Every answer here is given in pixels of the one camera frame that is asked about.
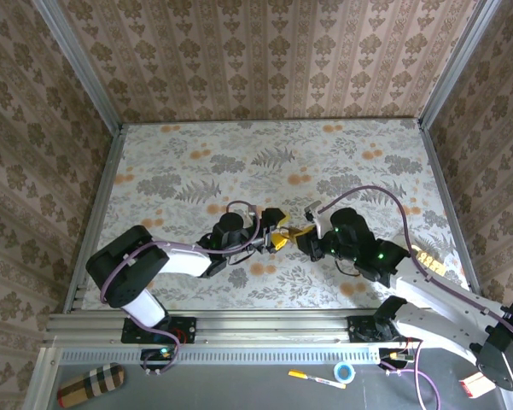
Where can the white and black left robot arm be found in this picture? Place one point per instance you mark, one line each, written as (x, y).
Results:
(183, 258)

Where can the aluminium frame corner post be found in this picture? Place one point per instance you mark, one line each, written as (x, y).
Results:
(456, 64)
(81, 68)

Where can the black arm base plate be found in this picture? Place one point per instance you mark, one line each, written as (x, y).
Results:
(363, 329)
(188, 331)

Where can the white and blue tape roll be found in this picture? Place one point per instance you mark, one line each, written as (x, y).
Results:
(336, 372)

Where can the yellow and white marker pen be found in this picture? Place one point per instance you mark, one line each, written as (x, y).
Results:
(316, 378)

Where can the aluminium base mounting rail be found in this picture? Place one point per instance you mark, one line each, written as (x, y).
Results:
(260, 326)

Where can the red and white small box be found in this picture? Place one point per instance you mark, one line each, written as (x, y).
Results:
(473, 384)

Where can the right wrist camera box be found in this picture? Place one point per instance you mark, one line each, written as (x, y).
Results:
(320, 224)

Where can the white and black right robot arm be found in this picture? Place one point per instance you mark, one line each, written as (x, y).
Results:
(435, 290)

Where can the small electronics board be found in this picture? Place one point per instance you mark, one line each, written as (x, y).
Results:
(158, 354)
(394, 355)

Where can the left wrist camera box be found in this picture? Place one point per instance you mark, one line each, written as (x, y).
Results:
(252, 215)

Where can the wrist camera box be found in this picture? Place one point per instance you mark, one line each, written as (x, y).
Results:
(320, 224)
(252, 215)

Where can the aluminium table side rail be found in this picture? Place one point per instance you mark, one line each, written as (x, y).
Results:
(448, 205)
(96, 222)

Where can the dark padlock with steel shackle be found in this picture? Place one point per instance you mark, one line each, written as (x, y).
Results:
(281, 234)

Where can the plaid fabric pouch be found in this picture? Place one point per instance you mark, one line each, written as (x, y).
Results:
(89, 384)

